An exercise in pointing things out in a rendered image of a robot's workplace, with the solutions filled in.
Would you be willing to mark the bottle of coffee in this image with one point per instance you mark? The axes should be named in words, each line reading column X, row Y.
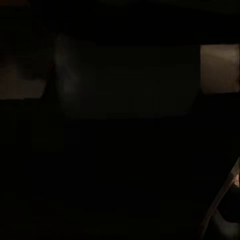
column 119, row 119

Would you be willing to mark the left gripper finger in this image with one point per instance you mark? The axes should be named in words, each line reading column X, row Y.
column 224, row 224

